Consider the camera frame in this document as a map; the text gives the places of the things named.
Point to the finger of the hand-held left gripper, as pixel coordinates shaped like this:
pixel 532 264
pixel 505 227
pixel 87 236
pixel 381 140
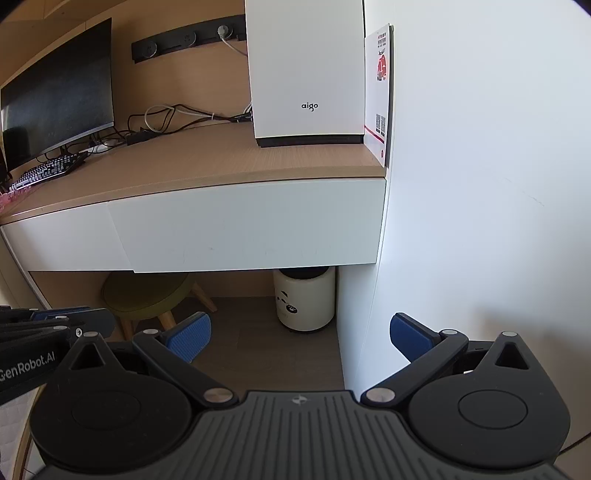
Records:
pixel 48 315
pixel 94 321

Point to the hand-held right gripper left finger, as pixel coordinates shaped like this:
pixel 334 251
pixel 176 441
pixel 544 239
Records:
pixel 189 339

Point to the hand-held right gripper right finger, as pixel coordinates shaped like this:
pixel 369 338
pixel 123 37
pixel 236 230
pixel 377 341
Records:
pixel 411 337

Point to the wooden desk white drawers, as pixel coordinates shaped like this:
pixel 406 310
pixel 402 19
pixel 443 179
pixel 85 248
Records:
pixel 249 226

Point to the green stool with wooden legs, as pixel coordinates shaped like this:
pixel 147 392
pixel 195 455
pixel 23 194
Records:
pixel 143 295

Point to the narrow white drawer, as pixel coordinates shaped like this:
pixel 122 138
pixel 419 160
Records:
pixel 60 240

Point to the white bin with panda print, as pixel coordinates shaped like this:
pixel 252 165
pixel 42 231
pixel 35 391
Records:
pixel 304 300

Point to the black keyboard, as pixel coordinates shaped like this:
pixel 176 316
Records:
pixel 46 170

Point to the black speaker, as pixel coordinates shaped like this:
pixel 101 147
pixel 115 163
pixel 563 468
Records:
pixel 16 147

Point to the small white adapter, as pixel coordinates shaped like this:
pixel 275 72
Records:
pixel 96 148

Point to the black power adapter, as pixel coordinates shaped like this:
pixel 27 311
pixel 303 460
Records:
pixel 138 137

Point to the black computer monitor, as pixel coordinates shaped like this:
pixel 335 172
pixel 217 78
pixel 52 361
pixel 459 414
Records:
pixel 55 92

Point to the white red printed card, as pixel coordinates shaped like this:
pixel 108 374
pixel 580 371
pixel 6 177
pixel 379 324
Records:
pixel 377 92

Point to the white computer case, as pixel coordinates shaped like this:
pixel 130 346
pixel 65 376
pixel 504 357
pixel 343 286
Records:
pixel 304 69

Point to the black wall power strip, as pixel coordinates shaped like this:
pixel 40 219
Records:
pixel 175 41

